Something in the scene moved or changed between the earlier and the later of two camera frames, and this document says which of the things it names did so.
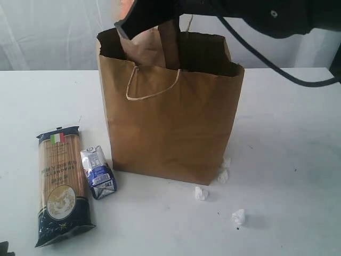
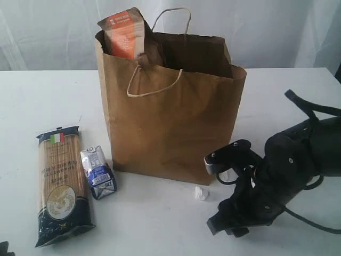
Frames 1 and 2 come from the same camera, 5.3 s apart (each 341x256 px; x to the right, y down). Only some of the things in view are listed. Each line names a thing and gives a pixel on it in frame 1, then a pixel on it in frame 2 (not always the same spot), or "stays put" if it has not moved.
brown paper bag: (175, 122) stays put
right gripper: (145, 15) → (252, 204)
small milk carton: (101, 178) stays put
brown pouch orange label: (146, 49) → (124, 33)
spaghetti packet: (64, 206) stays put
